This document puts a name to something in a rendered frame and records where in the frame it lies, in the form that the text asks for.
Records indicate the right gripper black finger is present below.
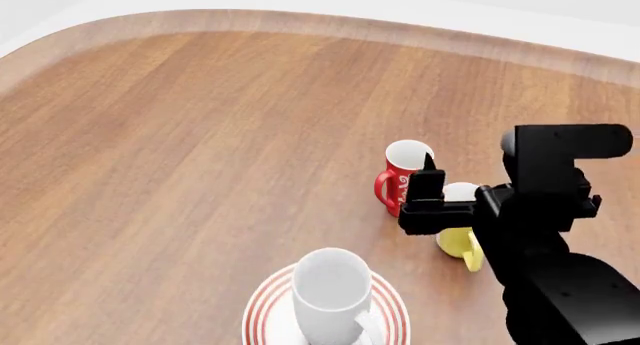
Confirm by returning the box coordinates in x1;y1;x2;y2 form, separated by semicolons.
407;151;447;204
573;167;603;221

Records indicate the red mug with white print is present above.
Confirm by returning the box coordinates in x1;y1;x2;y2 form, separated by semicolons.
373;138;436;219

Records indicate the yellow and white mug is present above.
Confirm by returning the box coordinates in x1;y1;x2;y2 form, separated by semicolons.
435;181;486;273

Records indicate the white plate with red rings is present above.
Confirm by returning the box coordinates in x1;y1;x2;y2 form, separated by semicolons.
241;262;412;345

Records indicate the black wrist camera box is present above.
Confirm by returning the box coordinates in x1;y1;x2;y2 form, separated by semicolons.
501;123;634;197

